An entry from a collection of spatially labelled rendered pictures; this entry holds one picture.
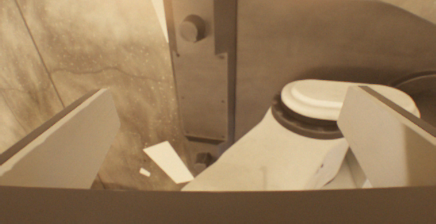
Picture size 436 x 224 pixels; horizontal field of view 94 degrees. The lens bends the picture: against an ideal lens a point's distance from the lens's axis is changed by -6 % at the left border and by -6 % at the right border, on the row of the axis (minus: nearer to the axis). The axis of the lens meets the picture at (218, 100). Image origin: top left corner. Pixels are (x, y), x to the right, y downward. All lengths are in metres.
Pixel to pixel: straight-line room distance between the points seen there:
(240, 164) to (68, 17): 0.77
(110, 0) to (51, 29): 0.29
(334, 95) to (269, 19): 0.19
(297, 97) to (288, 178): 0.13
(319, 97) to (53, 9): 0.86
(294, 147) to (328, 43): 0.23
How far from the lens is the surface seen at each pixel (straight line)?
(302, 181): 0.29
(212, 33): 0.43
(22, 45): 1.14
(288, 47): 0.47
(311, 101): 0.36
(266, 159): 0.31
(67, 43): 0.96
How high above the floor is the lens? 0.62
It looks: 56 degrees down
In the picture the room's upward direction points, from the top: 157 degrees counter-clockwise
